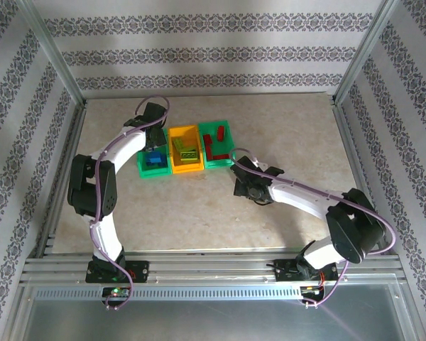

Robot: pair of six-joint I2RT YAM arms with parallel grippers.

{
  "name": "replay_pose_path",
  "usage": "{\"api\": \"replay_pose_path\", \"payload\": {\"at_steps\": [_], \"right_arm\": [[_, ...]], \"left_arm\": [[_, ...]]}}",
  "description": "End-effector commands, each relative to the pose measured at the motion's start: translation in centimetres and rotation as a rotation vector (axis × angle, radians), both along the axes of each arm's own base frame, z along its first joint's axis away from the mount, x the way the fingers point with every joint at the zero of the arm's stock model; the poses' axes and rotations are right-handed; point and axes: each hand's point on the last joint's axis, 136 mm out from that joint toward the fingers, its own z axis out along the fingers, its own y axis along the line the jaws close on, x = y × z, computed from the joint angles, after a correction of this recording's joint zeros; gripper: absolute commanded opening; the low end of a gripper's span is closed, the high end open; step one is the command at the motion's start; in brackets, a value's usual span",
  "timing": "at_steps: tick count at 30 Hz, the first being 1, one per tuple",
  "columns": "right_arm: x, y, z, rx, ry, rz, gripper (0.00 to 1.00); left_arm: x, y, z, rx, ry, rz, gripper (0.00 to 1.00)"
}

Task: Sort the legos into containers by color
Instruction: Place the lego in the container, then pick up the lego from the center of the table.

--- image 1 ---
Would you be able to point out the grey metal sheet panel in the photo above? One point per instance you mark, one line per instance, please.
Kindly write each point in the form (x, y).
(213, 319)

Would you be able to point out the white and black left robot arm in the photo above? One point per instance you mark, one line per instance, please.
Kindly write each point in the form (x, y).
(131, 146)

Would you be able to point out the green plastic bin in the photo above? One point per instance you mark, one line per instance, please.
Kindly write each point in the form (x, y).
(218, 164)
(154, 172)

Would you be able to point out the light blue lego brick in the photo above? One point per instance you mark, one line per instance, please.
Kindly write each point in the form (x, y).
(158, 158)

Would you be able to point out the red lego brick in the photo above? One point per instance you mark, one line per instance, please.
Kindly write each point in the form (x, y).
(222, 133)
(211, 153)
(208, 141)
(223, 157)

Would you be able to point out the aluminium frame rail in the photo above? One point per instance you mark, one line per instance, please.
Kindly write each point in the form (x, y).
(213, 270)
(65, 170)

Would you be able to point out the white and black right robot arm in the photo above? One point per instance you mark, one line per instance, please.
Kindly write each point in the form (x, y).
(298, 199)

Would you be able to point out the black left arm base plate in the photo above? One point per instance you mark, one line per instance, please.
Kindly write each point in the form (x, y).
(138, 270)

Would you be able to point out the lime green lego brick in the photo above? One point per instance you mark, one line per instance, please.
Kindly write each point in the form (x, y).
(179, 144)
(190, 156)

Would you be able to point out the aluminium front frame rail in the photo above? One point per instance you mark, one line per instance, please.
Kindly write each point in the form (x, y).
(213, 270)

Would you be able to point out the aluminium right corner post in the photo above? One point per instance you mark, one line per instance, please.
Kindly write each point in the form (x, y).
(362, 53)

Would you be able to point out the aluminium left corner post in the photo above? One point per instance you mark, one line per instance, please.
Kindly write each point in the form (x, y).
(53, 53)

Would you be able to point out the aluminium left side frame rail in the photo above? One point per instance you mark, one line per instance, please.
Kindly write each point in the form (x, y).
(65, 170)

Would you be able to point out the aluminium corner post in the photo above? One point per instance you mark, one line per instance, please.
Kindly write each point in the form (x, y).
(362, 53)
(53, 53)

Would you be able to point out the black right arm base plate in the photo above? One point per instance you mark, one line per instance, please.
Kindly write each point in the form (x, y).
(285, 270)

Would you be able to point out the dark blue lego brick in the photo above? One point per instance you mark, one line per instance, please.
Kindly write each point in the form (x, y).
(149, 161)

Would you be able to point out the yellow plastic bin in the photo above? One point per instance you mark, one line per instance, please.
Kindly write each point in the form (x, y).
(188, 168)

